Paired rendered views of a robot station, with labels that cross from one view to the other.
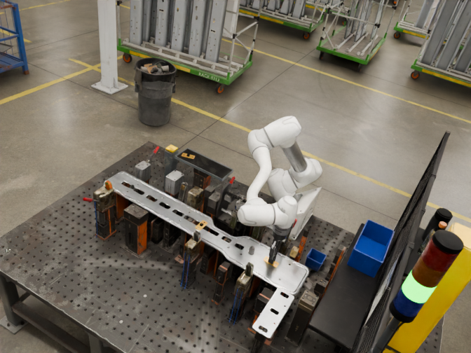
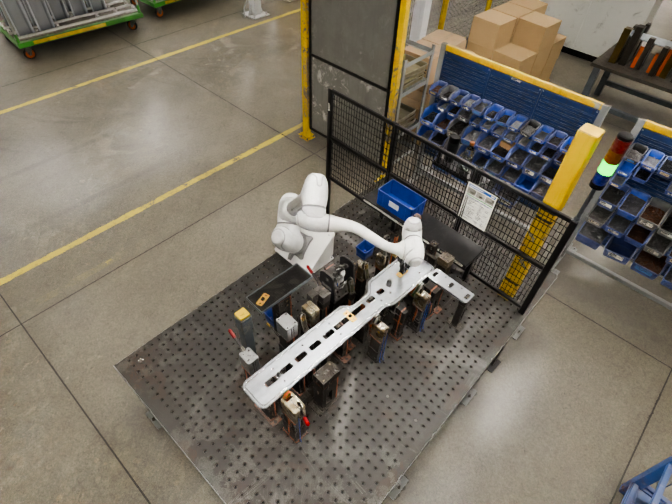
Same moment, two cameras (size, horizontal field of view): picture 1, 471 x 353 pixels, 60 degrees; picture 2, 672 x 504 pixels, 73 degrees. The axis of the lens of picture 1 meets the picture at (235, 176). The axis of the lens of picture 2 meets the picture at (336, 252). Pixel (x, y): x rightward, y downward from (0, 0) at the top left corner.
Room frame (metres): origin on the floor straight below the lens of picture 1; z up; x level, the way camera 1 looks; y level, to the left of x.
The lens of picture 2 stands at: (1.37, 1.58, 3.16)
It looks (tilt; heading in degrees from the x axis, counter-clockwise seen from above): 48 degrees down; 289
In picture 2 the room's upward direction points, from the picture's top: 3 degrees clockwise
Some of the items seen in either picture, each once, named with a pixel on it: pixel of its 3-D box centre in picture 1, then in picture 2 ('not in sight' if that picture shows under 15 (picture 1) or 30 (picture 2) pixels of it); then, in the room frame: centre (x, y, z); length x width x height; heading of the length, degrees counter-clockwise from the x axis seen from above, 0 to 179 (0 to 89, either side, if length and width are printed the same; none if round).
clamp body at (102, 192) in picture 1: (104, 213); (294, 417); (1.82, 0.76, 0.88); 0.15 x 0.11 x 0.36; 155
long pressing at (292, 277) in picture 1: (198, 225); (348, 319); (1.75, 0.17, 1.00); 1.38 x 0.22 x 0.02; 65
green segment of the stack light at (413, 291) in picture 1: (419, 285); (607, 166); (0.75, -0.52, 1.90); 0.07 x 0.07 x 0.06
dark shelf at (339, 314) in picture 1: (356, 277); (420, 223); (1.56, -0.76, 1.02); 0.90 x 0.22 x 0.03; 155
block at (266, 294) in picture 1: (261, 311); (428, 300); (1.35, -0.27, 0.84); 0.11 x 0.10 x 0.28; 155
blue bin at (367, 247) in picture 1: (371, 247); (400, 201); (1.73, -0.84, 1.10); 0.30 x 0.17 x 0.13; 156
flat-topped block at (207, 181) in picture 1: (200, 191); (282, 311); (2.15, 0.21, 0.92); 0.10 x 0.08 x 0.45; 65
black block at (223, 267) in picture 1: (221, 284); (399, 322); (1.48, -0.03, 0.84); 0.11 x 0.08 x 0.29; 155
